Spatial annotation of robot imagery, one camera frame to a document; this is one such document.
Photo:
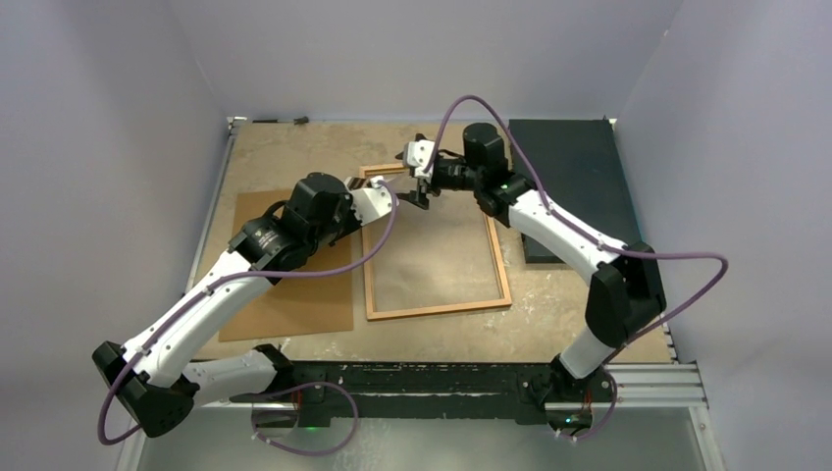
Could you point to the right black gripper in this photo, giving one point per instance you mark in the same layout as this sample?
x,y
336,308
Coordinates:
x,y
417,197

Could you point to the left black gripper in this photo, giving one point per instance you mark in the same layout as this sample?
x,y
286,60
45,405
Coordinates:
x,y
353,222

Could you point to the wooden picture frame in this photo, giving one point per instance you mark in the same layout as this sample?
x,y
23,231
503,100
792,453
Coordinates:
x,y
500,260

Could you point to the brown backing board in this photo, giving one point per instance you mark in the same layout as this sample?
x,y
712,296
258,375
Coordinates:
x,y
294,307

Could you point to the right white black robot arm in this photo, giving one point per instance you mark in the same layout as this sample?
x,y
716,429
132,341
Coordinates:
x,y
625,287

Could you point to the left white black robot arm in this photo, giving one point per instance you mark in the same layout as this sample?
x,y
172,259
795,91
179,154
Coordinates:
x,y
154,375

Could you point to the dark rectangular box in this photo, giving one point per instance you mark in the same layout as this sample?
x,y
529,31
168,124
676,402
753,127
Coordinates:
x,y
580,167

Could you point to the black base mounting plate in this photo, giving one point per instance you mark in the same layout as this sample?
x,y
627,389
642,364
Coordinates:
x,y
525,393

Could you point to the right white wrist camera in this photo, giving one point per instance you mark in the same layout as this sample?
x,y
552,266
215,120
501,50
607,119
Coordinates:
x,y
417,157

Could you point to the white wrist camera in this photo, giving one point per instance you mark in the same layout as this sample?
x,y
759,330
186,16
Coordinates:
x,y
417,157
372,204

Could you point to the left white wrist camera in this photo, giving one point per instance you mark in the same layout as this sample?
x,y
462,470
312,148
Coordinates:
x,y
372,204

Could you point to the aluminium rail beam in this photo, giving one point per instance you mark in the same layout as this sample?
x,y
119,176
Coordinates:
x,y
640,385

